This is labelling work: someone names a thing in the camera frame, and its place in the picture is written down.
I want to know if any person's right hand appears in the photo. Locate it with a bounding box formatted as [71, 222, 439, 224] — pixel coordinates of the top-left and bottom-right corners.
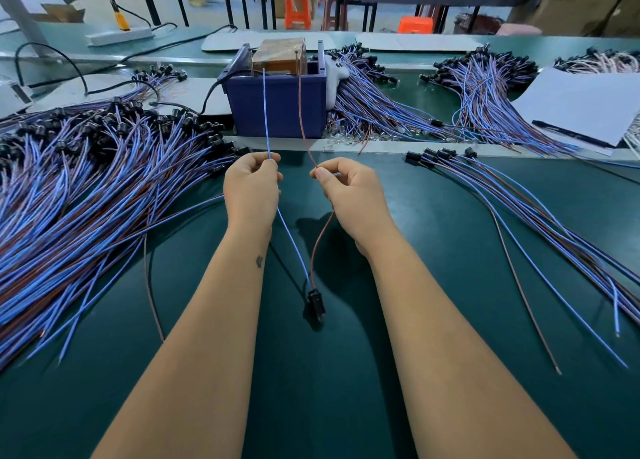
[308, 156, 401, 260]

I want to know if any person's left hand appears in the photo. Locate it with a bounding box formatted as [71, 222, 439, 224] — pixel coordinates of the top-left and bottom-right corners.
[223, 152, 284, 245]

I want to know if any blue plastic tester box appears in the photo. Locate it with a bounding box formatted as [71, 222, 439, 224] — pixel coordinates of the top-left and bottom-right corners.
[220, 42, 331, 140]

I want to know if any pile of wired lamps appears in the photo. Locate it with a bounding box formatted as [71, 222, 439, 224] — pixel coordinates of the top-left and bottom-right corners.
[0, 98, 251, 373]
[403, 146, 640, 377]

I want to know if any blue brown plug cable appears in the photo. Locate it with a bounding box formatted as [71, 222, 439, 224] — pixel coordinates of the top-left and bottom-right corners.
[260, 68, 336, 327]

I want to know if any person's left forearm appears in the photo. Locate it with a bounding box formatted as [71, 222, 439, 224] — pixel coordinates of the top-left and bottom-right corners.
[92, 232, 276, 459]

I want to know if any person's right forearm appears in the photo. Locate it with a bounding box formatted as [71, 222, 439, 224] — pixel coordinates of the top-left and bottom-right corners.
[365, 244, 579, 459]

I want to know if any white power strip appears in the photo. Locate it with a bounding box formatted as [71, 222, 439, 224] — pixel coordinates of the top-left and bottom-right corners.
[85, 26, 154, 47]

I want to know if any white flat mat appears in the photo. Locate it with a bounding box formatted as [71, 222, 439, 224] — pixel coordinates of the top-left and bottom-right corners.
[355, 32, 488, 54]
[201, 30, 356, 53]
[30, 72, 233, 117]

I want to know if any brown cardboard block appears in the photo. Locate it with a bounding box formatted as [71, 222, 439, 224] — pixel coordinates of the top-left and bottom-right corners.
[251, 38, 307, 77]

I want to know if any orange plastic stool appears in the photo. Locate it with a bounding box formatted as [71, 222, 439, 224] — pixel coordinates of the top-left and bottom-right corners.
[285, 0, 313, 31]
[398, 16, 435, 35]

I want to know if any black pen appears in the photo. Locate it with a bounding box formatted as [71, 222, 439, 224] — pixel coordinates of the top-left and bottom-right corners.
[532, 120, 619, 150]

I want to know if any pink plastic stool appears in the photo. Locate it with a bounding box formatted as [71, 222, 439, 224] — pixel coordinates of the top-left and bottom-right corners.
[497, 24, 543, 38]

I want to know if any white paper sheet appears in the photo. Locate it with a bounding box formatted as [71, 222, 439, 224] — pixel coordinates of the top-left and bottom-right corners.
[512, 68, 640, 150]

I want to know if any white plastic device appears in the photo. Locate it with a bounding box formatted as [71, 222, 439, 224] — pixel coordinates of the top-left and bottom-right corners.
[0, 80, 34, 120]

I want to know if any open cardboard box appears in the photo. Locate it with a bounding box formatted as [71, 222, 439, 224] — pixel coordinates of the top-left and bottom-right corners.
[38, 4, 86, 24]

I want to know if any grey metal pole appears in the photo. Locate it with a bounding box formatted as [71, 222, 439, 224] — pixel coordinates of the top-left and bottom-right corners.
[0, 0, 51, 45]

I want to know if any stack of large cardboard boxes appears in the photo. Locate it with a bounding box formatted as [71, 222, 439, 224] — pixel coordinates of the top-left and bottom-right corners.
[520, 0, 640, 37]

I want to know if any loose grey wire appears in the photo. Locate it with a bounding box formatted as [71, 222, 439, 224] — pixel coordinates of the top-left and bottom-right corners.
[145, 236, 166, 343]

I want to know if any black power cable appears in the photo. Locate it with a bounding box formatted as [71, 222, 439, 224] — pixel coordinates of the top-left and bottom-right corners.
[14, 24, 239, 95]

